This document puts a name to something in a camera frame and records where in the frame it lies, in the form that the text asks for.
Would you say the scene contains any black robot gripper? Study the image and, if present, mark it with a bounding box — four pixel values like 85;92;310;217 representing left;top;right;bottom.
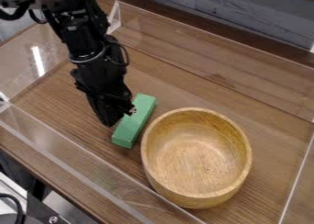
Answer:
69;43;134;128

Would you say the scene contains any green rectangular block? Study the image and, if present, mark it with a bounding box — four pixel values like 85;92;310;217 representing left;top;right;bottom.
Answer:
112;94;156;149

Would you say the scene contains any brown wooden bowl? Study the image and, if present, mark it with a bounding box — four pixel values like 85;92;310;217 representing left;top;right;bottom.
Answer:
142;107;252;209

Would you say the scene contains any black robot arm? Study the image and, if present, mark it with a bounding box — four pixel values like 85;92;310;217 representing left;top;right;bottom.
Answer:
0;0;134;127

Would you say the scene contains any clear acrylic tray enclosure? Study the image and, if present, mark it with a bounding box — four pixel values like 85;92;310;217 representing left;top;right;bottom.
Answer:
0;4;314;224

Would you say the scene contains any black metal table frame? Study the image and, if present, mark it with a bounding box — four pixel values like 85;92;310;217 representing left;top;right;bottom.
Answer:
0;151;97;224

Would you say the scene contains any black cable bottom left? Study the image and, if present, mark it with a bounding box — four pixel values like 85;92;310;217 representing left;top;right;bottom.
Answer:
0;193;27;224

